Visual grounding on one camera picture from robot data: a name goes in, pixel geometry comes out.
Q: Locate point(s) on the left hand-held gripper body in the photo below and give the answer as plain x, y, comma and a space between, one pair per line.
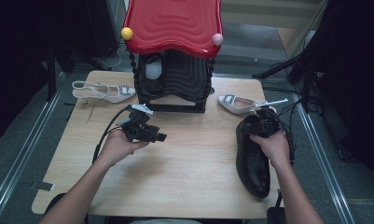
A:
141, 129

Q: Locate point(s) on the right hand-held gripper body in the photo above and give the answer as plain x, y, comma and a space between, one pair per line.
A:
265, 124

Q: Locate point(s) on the white heeled shoe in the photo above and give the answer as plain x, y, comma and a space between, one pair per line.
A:
113, 95
237, 107

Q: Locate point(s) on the black leather shoe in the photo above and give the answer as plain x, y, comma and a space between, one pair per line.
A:
253, 168
153, 70

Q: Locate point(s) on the red and black shoe rack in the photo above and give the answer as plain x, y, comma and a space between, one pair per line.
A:
172, 25

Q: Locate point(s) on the person's right hand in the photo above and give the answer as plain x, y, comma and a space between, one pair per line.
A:
273, 146

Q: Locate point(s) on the person's left hand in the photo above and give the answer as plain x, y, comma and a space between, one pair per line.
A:
119, 149

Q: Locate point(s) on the black tripod stand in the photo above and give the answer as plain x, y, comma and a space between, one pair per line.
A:
306, 77

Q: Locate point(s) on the black chair armrest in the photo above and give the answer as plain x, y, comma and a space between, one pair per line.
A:
58, 197
276, 216

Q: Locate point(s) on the yellow ball knob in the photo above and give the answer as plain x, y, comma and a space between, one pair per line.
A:
127, 33

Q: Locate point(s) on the pink ball knob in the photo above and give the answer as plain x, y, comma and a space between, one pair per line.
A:
218, 39

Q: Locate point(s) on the dark curtain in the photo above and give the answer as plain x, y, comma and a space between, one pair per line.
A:
20, 62
355, 77

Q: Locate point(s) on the silver floor rail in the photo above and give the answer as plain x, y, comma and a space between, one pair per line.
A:
26, 146
321, 155

